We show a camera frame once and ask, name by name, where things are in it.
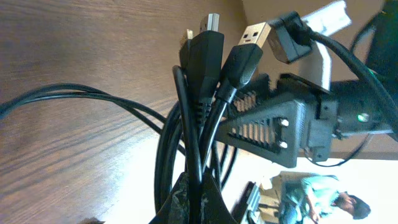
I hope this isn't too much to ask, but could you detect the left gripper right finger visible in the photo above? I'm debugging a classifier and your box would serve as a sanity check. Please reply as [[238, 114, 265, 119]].
[[201, 174, 237, 224]]

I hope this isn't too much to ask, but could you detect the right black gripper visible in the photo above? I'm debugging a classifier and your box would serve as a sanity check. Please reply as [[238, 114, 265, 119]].
[[215, 73, 397, 168]]

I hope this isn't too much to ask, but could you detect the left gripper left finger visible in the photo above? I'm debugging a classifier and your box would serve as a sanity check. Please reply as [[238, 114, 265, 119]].
[[149, 172, 190, 224]]

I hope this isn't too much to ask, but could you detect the thin black USB cable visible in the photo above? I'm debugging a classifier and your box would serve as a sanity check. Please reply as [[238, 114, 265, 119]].
[[0, 12, 225, 224]]

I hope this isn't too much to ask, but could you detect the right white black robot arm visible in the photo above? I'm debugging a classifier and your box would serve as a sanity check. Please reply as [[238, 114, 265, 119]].
[[215, 1, 397, 167]]

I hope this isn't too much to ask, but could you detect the person in teal shirt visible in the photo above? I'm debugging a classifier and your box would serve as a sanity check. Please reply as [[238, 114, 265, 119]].
[[278, 175, 371, 224]]

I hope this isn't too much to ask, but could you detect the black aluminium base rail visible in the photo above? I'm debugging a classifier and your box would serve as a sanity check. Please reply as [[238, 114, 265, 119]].
[[231, 182, 261, 224]]

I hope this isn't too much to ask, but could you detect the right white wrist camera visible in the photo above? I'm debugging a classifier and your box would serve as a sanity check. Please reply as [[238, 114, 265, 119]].
[[298, 1, 351, 91]]

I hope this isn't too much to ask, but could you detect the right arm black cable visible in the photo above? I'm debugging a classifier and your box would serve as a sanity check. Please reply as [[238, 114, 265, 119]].
[[267, 11, 398, 167]]

